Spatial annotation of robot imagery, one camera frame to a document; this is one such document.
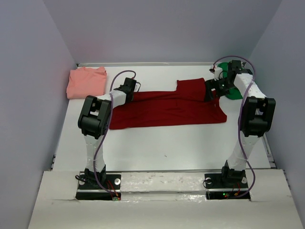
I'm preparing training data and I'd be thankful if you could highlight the red t shirt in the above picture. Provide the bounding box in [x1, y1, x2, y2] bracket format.
[110, 78, 227, 130]

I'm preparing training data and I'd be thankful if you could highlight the green t shirt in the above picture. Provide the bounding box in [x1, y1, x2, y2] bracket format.
[217, 62, 242, 100]

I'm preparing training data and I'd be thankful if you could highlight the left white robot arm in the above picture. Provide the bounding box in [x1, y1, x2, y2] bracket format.
[78, 78, 137, 190]

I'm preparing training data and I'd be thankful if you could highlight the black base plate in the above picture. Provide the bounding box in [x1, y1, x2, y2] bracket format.
[75, 172, 122, 201]
[203, 173, 249, 200]

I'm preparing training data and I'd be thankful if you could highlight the aluminium table frame rail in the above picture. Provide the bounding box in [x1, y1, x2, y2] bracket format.
[76, 62, 246, 67]

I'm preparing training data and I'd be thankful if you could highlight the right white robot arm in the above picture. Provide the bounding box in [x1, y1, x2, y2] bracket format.
[203, 59, 276, 189]

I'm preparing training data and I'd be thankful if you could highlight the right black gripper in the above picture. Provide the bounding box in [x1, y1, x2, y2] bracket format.
[203, 77, 235, 102]

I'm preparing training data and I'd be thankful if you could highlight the white front cover board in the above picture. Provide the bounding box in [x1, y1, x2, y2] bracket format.
[29, 169, 302, 229]

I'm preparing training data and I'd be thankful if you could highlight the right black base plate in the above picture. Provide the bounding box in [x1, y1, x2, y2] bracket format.
[203, 173, 249, 200]

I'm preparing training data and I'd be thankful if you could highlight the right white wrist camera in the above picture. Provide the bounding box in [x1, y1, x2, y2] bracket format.
[210, 65, 224, 80]

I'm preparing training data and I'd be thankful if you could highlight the folded pink t shirt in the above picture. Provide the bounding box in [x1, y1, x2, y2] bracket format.
[66, 67, 107, 99]

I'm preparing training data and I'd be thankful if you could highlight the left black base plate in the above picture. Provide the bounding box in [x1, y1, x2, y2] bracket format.
[75, 172, 122, 201]

